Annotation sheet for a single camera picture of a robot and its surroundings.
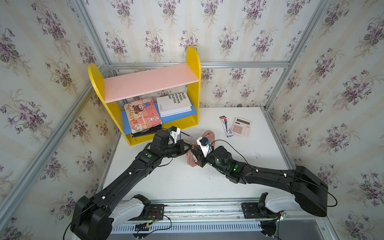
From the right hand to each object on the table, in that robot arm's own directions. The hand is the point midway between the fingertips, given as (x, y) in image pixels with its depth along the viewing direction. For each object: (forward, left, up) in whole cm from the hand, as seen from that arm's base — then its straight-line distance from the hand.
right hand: (195, 148), depth 76 cm
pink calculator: (+27, -33, -16) cm, 46 cm away
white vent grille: (-33, +30, -19) cm, 48 cm away
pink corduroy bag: (+13, -9, -8) cm, 18 cm away
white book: (+33, +15, 0) cm, 36 cm away
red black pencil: (+22, +7, -19) cm, 29 cm away
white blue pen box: (+24, -23, -17) cm, 38 cm away
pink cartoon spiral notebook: (+26, +35, -3) cm, 44 cm away
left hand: (-2, 0, +3) cm, 3 cm away
